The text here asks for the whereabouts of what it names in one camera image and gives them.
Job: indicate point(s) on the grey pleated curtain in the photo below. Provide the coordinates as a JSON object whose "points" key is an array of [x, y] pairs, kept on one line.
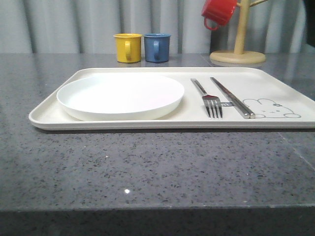
{"points": [[88, 26]]}

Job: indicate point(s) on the red enamel mug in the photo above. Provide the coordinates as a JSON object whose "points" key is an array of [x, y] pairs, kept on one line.
{"points": [[218, 11]]}

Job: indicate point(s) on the silver metal chopstick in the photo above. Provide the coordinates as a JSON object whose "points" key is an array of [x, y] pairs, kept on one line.
{"points": [[242, 109]]}

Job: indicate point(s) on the cream rabbit print tray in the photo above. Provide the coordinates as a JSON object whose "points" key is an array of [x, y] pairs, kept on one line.
{"points": [[275, 104]]}

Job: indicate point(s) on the wooden mug tree stand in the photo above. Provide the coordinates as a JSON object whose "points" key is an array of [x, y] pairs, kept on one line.
{"points": [[239, 55]]}

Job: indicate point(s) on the white round plate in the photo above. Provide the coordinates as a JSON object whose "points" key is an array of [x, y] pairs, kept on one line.
{"points": [[121, 97]]}

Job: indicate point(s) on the silver metal fork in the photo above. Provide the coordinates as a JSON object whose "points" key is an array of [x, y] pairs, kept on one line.
{"points": [[212, 103]]}

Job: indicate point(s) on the blue enamel mug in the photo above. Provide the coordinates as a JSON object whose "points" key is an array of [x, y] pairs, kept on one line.
{"points": [[157, 47]]}

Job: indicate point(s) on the yellow enamel mug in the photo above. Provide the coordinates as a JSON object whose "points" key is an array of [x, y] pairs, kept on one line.
{"points": [[129, 47]]}

